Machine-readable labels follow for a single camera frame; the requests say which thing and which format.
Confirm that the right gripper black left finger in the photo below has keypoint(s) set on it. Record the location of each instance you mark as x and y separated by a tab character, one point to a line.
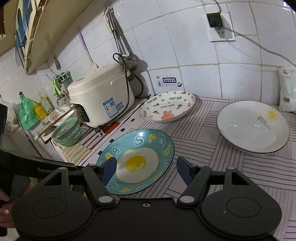
96	178

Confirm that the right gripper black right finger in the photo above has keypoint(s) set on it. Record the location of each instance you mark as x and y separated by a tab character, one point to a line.
196	179

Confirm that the blue fried egg plate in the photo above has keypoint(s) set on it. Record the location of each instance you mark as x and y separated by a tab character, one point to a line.
143	156

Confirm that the person's left hand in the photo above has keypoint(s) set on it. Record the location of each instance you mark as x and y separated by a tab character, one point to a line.
5	211

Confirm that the striped patterned table mat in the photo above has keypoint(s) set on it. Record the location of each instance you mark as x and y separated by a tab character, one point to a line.
196	137

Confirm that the green plastic colander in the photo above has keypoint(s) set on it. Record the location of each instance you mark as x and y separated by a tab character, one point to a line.
68	133

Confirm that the green plastic bag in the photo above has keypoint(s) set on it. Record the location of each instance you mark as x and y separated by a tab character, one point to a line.
27	114

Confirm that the white sun plate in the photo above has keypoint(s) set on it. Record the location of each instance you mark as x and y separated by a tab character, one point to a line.
253	127

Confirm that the pink rabbit carrot plate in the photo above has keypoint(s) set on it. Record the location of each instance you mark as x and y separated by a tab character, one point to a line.
167	106

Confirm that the white rice cooker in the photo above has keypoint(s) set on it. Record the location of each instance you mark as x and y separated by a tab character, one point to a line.
102	95

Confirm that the white plastic salt bag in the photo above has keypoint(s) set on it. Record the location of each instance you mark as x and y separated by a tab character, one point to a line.
287	89

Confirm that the wall sticker label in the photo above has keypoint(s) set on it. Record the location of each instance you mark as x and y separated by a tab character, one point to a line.
169	81

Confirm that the white wall socket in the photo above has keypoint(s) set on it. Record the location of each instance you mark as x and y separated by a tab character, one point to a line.
220	30

